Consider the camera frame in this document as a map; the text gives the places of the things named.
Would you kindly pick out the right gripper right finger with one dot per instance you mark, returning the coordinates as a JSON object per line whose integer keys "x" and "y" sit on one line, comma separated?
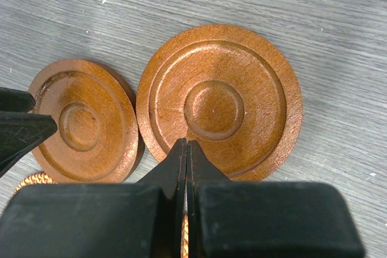
{"x": 264, "y": 219}

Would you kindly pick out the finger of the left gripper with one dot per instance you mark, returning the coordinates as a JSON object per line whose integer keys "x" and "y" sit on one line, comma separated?
{"x": 21, "y": 132}
{"x": 12, "y": 100}

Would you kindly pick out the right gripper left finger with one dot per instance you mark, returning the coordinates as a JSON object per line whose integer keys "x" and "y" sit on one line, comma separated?
{"x": 143, "y": 219}

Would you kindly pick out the woven rattan coaster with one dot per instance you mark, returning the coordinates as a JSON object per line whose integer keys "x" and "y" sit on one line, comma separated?
{"x": 43, "y": 178}

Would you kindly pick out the dark wooden coaster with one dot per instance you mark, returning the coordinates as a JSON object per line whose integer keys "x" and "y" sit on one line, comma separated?
{"x": 97, "y": 138}

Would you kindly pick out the wooden coaster back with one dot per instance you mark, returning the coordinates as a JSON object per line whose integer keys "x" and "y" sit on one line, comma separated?
{"x": 230, "y": 90}

